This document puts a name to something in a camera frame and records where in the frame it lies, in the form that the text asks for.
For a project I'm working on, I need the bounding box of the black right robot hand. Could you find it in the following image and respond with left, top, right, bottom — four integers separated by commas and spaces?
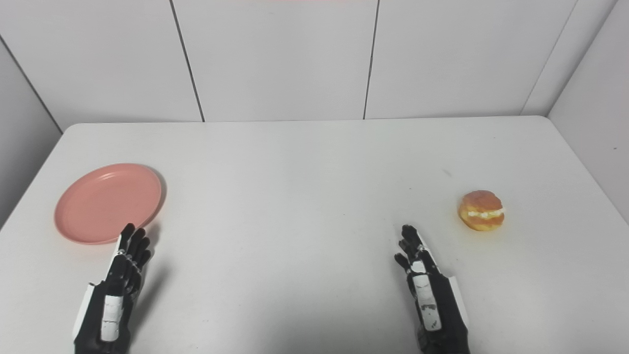
393, 225, 470, 354

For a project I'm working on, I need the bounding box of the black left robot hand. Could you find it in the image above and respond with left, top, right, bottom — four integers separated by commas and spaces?
73, 224, 153, 354

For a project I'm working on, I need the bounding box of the pink round plate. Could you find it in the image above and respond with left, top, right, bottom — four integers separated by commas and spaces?
54, 163, 163, 245

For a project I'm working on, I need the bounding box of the cream puff pastry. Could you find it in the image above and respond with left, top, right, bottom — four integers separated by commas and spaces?
458, 190, 506, 232

